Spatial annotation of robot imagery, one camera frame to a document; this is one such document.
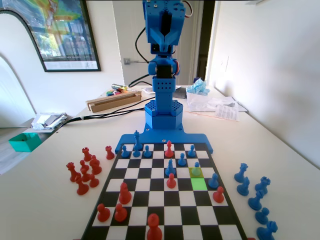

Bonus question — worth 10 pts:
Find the blue king back row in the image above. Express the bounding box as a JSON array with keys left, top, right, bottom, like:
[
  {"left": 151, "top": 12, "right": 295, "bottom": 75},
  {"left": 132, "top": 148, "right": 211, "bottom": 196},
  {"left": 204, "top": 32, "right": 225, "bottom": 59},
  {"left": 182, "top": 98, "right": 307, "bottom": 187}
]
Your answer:
[{"left": 131, "top": 129, "right": 144, "bottom": 158}]

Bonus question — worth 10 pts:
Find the red chess bishop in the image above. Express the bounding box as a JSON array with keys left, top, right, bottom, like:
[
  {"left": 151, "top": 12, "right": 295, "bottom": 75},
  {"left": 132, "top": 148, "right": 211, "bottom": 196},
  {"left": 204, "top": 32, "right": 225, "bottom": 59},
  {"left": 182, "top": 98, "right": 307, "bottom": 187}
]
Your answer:
[
  {"left": 118, "top": 181, "right": 133, "bottom": 205},
  {"left": 164, "top": 140, "right": 175, "bottom": 158},
  {"left": 75, "top": 174, "right": 90, "bottom": 196}
]

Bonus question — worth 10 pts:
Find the red chess rook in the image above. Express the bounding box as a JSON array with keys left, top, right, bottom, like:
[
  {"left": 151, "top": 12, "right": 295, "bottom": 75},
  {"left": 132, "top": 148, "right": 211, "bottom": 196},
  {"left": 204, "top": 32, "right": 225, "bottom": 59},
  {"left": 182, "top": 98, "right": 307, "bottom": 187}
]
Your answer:
[
  {"left": 81, "top": 147, "right": 93, "bottom": 162},
  {"left": 104, "top": 145, "right": 115, "bottom": 160}
]

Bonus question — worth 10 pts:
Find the blue chess queen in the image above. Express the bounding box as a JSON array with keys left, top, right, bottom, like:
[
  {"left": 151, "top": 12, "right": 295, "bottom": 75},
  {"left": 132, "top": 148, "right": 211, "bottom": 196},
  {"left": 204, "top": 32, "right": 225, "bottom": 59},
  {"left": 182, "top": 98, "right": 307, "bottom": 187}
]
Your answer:
[{"left": 233, "top": 162, "right": 250, "bottom": 183}]

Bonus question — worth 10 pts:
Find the blue plastic rook piece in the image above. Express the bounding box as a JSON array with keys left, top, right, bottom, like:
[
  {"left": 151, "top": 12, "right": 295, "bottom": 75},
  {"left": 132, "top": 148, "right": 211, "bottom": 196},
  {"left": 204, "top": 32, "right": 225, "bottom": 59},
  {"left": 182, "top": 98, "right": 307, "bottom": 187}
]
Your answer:
[{"left": 254, "top": 176, "right": 272, "bottom": 195}]

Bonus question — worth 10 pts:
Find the red piece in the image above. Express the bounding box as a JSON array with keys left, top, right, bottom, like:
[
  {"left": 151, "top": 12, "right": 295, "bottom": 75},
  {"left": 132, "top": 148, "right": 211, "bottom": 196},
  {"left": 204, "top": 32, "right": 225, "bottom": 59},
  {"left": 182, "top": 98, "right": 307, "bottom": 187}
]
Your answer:
[{"left": 146, "top": 213, "right": 163, "bottom": 240}]

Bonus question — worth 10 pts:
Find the white door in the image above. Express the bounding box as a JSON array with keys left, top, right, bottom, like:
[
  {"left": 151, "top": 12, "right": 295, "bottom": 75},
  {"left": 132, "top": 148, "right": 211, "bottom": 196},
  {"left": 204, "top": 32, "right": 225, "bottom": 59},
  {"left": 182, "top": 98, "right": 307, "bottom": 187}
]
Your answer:
[{"left": 111, "top": 0, "right": 201, "bottom": 87}]

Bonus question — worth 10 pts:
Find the grey flat packet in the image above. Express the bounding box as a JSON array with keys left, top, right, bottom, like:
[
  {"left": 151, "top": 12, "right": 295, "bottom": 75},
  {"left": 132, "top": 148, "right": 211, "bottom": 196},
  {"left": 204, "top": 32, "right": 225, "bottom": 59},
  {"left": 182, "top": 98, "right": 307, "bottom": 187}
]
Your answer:
[{"left": 173, "top": 86, "right": 189, "bottom": 100}]

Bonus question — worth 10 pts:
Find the blue white wrapped bundle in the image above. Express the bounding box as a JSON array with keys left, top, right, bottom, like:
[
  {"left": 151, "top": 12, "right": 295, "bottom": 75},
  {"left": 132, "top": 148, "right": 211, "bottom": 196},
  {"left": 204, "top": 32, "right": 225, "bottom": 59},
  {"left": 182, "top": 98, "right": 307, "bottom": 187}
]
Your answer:
[{"left": 186, "top": 77, "right": 211, "bottom": 96}]

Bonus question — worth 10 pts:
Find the coloured marker set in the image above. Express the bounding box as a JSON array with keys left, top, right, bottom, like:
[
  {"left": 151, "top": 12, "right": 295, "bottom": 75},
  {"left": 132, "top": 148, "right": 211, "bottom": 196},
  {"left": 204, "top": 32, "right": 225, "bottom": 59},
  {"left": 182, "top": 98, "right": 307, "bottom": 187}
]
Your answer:
[{"left": 106, "top": 89, "right": 131, "bottom": 98}]

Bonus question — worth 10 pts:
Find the long cardboard box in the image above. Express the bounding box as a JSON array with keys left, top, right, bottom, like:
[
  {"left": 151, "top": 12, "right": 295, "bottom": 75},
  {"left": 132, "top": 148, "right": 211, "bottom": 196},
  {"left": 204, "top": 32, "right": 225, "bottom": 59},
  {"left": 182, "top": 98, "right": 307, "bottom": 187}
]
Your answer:
[{"left": 85, "top": 90, "right": 143, "bottom": 113}]

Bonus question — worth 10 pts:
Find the clear plastic bag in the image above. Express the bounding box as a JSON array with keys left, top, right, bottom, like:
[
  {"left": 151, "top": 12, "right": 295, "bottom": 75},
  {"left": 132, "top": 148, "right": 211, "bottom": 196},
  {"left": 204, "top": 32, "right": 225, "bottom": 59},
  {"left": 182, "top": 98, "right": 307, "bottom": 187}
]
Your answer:
[{"left": 186, "top": 91, "right": 237, "bottom": 113}]

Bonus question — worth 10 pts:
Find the black framed poster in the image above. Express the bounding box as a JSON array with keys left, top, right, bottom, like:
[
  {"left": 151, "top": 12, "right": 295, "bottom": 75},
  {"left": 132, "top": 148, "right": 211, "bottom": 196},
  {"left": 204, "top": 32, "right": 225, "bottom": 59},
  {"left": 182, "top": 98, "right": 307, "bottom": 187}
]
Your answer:
[{"left": 0, "top": 0, "right": 102, "bottom": 73}]

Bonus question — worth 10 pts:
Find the crumpled silver packaging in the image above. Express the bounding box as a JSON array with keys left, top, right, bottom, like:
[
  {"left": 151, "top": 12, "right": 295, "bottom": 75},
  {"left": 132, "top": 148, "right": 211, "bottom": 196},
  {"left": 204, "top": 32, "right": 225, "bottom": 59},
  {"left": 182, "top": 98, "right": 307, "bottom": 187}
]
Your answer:
[{"left": 31, "top": 112, "right": 73, "bottom": 130}]

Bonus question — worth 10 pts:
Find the white arched panel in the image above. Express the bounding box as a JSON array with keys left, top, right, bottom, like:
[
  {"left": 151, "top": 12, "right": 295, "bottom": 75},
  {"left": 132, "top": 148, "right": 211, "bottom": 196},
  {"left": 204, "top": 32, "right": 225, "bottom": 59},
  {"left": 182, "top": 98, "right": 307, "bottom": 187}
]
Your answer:
[{"left": 0, "top": 11, "right": 47, "bottom": 128}]

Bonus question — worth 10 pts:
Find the black white chessboard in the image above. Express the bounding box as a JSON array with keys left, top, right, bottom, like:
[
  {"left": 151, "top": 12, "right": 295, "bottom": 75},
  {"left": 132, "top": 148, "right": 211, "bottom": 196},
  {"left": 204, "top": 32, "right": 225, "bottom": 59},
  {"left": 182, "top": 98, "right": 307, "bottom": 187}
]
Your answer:
[{"left": 79, "top": 142, "right": 248, "bottom": 240}]

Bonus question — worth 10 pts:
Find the green plastic bin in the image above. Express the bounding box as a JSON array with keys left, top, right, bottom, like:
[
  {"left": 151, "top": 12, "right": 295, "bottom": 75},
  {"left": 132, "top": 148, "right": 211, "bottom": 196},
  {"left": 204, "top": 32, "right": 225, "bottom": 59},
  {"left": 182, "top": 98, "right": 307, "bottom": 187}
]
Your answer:
[{"left": 8, "top": 132, "right": 42, "bottom": 153}]

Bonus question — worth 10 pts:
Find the red white servo wire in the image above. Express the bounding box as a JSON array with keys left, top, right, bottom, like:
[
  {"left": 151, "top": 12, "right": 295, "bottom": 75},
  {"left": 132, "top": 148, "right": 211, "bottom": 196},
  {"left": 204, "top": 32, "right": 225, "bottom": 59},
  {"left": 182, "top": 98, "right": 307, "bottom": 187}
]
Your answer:
[{"left": 184, "top": 0, "right": 195, "bottom": 19}]

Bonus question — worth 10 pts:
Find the silver door handle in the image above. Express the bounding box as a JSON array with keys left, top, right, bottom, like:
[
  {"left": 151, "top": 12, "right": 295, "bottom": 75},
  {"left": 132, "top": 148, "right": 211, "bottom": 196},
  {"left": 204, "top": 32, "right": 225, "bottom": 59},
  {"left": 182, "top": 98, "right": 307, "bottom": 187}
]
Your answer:
[{"left": 123, "top": 57, "right": 150, "bottom": 66}]

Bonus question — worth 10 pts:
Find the thin black table cable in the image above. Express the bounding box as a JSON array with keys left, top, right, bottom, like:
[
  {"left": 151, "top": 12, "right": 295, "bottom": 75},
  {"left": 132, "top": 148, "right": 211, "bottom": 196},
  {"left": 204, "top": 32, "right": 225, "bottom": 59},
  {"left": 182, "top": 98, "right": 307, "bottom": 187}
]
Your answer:
[{"left": 83, "top": 108, "right": 147, "bottom": 120}]

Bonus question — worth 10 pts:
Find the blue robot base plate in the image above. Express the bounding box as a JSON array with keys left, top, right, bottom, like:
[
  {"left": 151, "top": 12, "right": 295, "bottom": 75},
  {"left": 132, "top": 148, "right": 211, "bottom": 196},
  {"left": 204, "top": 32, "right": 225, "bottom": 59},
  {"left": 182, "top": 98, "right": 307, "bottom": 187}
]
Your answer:
[{"left": 114, "top": 126, "right": 215, "bottom": 155}]

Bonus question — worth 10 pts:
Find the thick black table cable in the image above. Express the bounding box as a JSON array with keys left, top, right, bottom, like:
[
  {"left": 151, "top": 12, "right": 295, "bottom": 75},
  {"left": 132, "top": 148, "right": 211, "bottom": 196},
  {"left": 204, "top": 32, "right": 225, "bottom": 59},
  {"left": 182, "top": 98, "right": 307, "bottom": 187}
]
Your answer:
[{"left": 53, "top": 102, "right": 149, "bottom": 131}]

